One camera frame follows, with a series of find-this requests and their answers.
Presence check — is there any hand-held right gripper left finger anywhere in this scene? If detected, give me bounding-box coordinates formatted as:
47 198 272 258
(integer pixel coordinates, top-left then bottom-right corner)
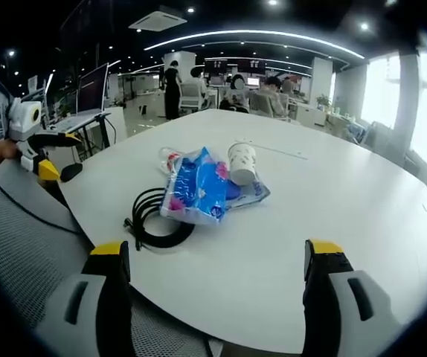
36 240 132 357

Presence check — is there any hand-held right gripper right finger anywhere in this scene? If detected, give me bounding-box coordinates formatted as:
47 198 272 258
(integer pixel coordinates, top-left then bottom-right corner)
301 239 405 357

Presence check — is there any black cable item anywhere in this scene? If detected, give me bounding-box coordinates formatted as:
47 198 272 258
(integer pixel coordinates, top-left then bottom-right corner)
123 187 196 251

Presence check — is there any white red plastic bag item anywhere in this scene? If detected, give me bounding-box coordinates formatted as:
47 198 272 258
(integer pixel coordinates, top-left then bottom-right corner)
156 146 185 176

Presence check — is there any small blue packet item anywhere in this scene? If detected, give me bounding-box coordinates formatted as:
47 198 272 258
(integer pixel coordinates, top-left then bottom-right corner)
223 173 272 210

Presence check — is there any large blue tissue pack item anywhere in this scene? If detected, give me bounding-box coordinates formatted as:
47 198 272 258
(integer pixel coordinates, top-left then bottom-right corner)
159 146 230 227

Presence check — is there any white paper cup item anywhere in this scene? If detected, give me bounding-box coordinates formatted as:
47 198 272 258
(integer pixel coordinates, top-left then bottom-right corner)
227 141 258 186

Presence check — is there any person's left hand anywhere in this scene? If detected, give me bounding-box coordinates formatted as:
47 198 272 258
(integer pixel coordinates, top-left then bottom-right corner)
0 141 20 163

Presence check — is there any black computer mouse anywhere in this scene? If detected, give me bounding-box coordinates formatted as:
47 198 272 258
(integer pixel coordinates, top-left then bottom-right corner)
60 163 84 184

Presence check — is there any white standing desk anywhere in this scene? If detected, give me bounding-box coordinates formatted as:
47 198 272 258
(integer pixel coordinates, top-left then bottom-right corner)
46 110 113 152

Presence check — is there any computer monitor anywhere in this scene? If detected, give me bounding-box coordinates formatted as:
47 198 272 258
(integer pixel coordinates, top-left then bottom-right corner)
76 62 110 114

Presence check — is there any grey mesh office chair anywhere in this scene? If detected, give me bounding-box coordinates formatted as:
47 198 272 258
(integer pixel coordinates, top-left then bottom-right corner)
0 173 222 357

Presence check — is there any white table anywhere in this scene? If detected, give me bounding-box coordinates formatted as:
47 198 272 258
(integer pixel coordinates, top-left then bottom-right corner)
54 109 427 349

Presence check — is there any white office chair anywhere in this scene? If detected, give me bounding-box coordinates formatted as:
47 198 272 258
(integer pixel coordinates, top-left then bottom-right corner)
179 81 210 114

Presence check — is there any ceiling air conditioner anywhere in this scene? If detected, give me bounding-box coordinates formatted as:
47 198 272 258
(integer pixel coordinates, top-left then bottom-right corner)
128 10 185 32

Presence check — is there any green potted plant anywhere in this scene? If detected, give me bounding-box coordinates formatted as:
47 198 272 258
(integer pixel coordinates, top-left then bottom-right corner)
315 93 334 112

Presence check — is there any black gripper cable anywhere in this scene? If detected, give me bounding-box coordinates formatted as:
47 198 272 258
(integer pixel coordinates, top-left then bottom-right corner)
0 173 85 236

